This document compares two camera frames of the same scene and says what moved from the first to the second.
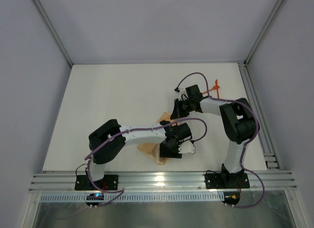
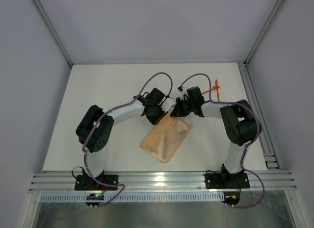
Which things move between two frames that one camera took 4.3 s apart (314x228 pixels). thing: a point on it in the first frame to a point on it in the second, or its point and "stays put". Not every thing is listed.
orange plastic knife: [217, 87] stays put
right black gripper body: [176, 108] stays put
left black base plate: [108, 182] stays put
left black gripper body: [169, 149] to [157, 115]
